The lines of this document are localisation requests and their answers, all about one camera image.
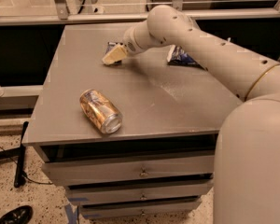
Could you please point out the blue white chip bag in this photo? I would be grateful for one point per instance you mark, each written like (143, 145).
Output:
(178, 57)

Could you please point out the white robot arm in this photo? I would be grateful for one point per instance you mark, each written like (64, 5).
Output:
(247, 156)

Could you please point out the black pole stand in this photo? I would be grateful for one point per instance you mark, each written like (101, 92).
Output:
(19, 176)

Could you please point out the black shoe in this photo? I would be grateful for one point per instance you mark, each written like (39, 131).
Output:
(20, 215)

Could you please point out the dark blue rxbar wrapper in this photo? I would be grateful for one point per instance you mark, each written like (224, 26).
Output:
(113, 53)

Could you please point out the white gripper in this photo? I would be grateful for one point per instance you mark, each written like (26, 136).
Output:
(130, 43)

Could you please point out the bottom grey drawer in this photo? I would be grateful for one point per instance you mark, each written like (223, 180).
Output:
(139, 208)

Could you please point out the gold aluminium drink can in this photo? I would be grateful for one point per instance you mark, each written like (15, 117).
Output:
(100, 111)

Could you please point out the grey drawer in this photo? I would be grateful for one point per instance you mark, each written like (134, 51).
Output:
(89, 172)
(143, 192)
(139, 208)

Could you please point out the grey drawer cabinet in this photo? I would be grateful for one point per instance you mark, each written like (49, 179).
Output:
(167, 111)

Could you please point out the middle grey drawer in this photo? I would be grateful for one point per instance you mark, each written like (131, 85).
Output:
(143, 192)

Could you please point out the metal railing frame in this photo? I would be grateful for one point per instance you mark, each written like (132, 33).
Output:
(84, 10)

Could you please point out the top grey drawer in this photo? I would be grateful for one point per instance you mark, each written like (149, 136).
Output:
(89, 172)

